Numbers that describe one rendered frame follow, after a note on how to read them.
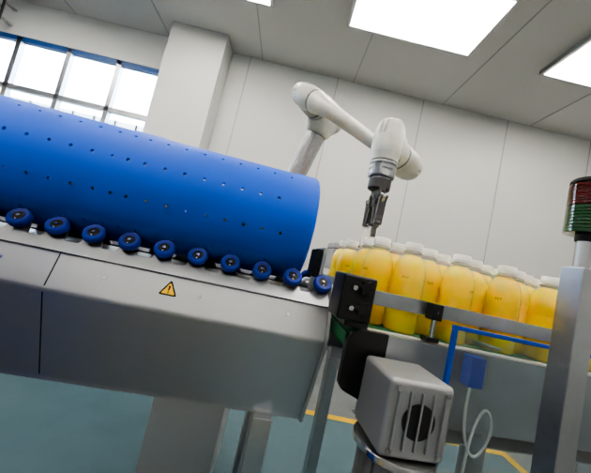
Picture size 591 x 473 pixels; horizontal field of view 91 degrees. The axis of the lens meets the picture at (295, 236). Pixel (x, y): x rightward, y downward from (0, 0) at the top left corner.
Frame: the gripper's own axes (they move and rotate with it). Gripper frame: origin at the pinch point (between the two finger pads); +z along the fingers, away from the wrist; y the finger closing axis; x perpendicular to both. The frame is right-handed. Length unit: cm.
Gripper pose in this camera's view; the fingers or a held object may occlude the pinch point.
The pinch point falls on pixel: (368, 237)
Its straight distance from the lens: 99.4
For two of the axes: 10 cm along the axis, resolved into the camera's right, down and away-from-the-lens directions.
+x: 9.7, 2.3, 1.1
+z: -2.2, 9.7, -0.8
